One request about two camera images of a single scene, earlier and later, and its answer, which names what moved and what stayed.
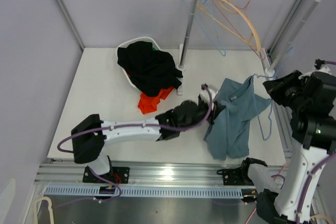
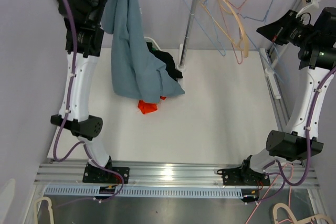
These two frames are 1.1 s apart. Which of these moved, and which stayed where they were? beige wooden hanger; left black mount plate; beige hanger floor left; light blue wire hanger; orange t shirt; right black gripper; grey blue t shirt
Moved: beige wooden hanger; grey blue t shirt; right black gripper
Stayed: orange t shirt; light blue wire hanger; left black mount plate; beige hanger floor left
